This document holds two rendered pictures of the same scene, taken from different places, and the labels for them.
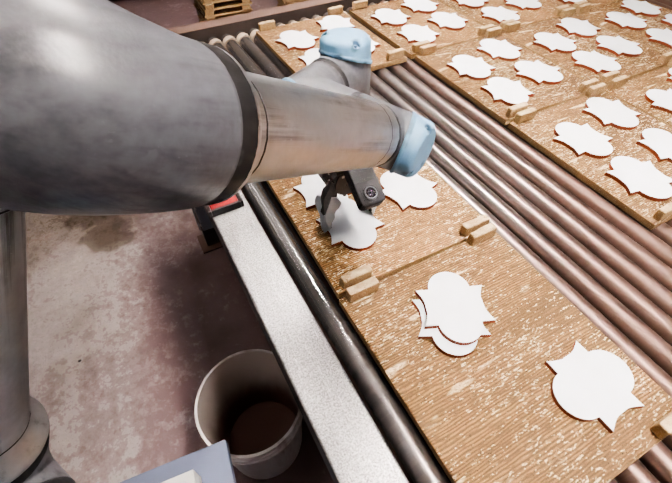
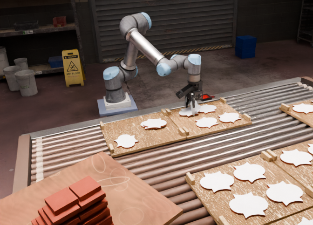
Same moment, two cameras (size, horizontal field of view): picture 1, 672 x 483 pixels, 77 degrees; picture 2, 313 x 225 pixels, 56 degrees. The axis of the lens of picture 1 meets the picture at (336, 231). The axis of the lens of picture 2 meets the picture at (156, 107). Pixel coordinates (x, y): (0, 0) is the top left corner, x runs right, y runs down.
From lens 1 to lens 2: 1.81 m
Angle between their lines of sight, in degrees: 77
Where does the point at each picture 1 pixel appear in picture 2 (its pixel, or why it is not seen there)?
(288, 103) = (135, 37)
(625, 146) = (247, 188)
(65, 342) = not seen: hidden behind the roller
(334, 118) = (141, 44)
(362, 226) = (187, 112)
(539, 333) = (143, 137)
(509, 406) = (126, 129)
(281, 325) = (159, 107)
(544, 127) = (260, 164)
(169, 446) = not seen: hidden behind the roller
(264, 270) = (176, 105)
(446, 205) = (198, 129)
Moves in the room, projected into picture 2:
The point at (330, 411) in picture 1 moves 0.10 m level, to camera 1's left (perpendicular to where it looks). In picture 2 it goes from (135, 112) to (139, 106)
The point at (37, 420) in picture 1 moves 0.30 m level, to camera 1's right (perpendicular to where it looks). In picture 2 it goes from (130, 67) to (119, 82)
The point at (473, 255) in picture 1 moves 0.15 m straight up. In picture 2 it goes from (174, 132) to (173, 107)
